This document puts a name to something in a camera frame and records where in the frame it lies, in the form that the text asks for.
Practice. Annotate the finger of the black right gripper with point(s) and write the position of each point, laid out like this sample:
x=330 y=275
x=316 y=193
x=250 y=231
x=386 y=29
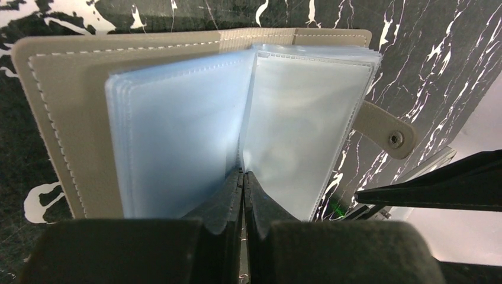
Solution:
x=472 y=183

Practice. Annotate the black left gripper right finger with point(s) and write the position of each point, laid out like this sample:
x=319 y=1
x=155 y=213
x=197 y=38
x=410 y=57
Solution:
x=283 y=249

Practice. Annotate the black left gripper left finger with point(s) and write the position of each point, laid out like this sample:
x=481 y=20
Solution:
x=201 y=247

